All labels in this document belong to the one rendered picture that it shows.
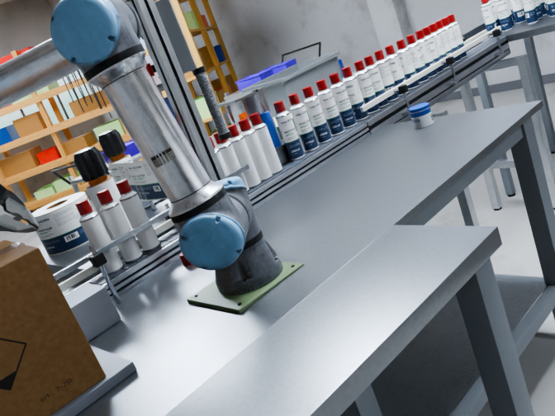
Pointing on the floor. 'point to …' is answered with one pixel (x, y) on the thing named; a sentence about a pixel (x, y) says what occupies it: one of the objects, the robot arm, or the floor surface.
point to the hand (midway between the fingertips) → (34, 225)
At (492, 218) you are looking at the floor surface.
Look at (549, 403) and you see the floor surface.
